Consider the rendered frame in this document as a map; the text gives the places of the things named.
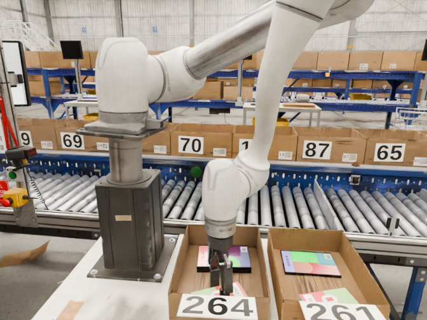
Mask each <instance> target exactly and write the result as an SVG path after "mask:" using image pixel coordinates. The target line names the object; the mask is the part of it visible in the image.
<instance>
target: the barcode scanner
mask: <svg viewBox="0 0 427 320"><path fill-rule="evenodd" d="M5 156H6V158H7V160H9V161H12V162H13V164H14V166H15V168H13V169H12V171H16V170H20V169H22V168H23V166H25V165H28V164H27V160H26V159H30V158H32V157H34V156H37V151H36V148H35V147H31V146H24V145H23V146H17V147H12V148H10V149H7V150H6V151H5Z"/></svg>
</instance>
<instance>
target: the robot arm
mask: <svg viewBox="0 0 427 320"><path fill-rule="evenodd" d="M374 1H375V0H272V1H270V2H268V3H267V4H265V5H264V6H262V7H260V8H259V9H257V10H255V11H253V12H252V13H250V14H249V15H247V16H245V17H243V18H242V19H240V20H238V21H237V22H235V23H234V24H232V25H230V26H229V27H227V28H225V29H224V30H222V31H220V32H218V33H217V34H215V35H213V36H212V37H210V38H208V39H207V40H205V41H203V42H202V43H200V44H198V45H197V46H195V47H193V48H190V47H187V46H180V47H178V48H175V49H173V50H170V51H167V52H164V53H160V54H159V55H148V53H147V48H146V47H145V46H144V45H143V43H142V42H141V41H139V40H138V39H136V38H134V37H110V38H106V39H105V41H104V42H103V43H102V44H101V45H100V48H99V51H98V55H97V60H96V65H95V87H96V94H97V102H98V121H95V122H93V123H89V124H86V125H84V127H85V130H88V131H106V132H113V133H126V134H129V135H139V134H141V133H142V132H144V131H147V130H150V129H160V128H163V121H161V120H158V119H153V118H152V117H151V116H149V103H152V102H177V101H181V100H186V99H188V98H191V97H193V96H194V95H195V94H196V93H197V92H198V91H199V89H200V88H202V87H203V86H204V84H205V81H206V78H207V76H209V75H211V74H213V73H215V72H217V71H219V70H221V69H224V68H226V67H228V66H230V65H232V64H234V63H236V62H238V61H240V60H242V59H244V58H246V57H248V56H250V55H253V54H254V53H257V52H258V51H260V50H263V49H264V48H265V50H264V54H263V58H262V62H261V67H260V70H259V75H258V79H257V87H256V94H255V133H254V137H253V140H252V143H251V144H250V146H249V148H248V149H247V150H243V151H240V152H239V154H238V155H237V156H236V158H235V159H234V161H232V160H230V159H226V158H219V159H214V160H211V161H210V162H209V163H208V164H207V165H206V168H205V171H204V174H203V181H202V190H201V194H202V203H203V208H204V210H205V231H206V233H207V243H208V245H209V249H208V264H209V265H210V288H213V287H216V286H219V278H220V283H221V288H220V290H219V295H220V296H230V293H233V261H232V260H230V261H229V258H228V256H229V252H228V249H229V248H230V247H232V245H233V234H234V233H235V232H236V218H237V215H236V213H237V209H238V208H239V207H240V206H241V204H242V202H243V201H244V200H245V199H246V198H248V197H250V196H252V195H253V194H255V193H256V192H257V191H258V190H260V189H261V188H262V187H263V186H264V185H265V183H266V182H267V180H268V178H269V167H270V164H269V162H268V153H269V150H270V147H271V144H272V141H273V136H274V132H275V126H276V120H277V117H278V110H279V106H280V100H281V94H282V91H283V87H284V85H285V81H286V80H287V77H288V75H289V72H290V71H291V69H292V67H293V65H294V64H295V62H296V60H297V59H298V57H299V55H300V54H301V52H302V51H303V49H304V48H305V46H306V45H307V43H308V41H309V40H310V39H311V37H312V36H313V34H314V33H315V32H316V30H320V29H324V28H326V27H330V26H333V25H337V24H339V23H344V22H346V21H350V20H354V19H356V18H358V17H360V16H361V15H362V14H364V13H365V12H366V11H367V10H368V9H369V8H370V7H371V6H372V4H373V3H374ZM219 263H222V264H219Z"/></svg>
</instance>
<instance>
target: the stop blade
mask: <svg viewBox="0 0 427 320"><path fill-rule="evenodd" d="M313 194H314V195H315V198H316V200H317V202H318V205H319V207H320V209H321V211H322V213H323V216H324V218H325V220H326V223H327V225H328V227H329V229H330V230H333V226H334V218H335V215H334V213H333V211H332V209H331V208H330V206H329V204H328V202H327V200H326V198H325V196H324V195H323V192H322V190H321V188H320V186H319V185H318V183H317V181H316V179H315V182H314V189H313Z"/></svg>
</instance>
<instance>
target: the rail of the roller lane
mask: <svg viewBox="0 0 427 320"><path fill-rule="evenodd" d="M35 210H36V209H35ZM36 216H37V222H38V226H39V227H47V228H56V229H71V230H87V231H95V232H100V225H99V219H98V214H96V213H80V212H70V211H53V210H36ZM189 222H191V223H205V222H201V221H192V220H175V219H165V218H164V219H163V225H164V228H163V230H164V234H166V235H177V236H179V235H180V234H184V233H185V230H186V226H187V224H188V223H189ZM0 224H9V225H16V222H15V217H14V213H13V208H10V207H1V206H0ZM237 225H244V224H237ZM251 226H256V227H259V230H260V234H261V239H268V229H269V228H270V226H261V225H251ZM277 228H287V227H277ZM344 233H345V235H346V236H347V238H348V239H349V241H350V242H351V244H352V245H353V247H354V248H355V249H356V251H357V253H368V254H376V255H392V256H400V257H416V258H427V238H426V237H409V236H393V237H388V235H383V234H366V233H357V232H344Z"/></svg>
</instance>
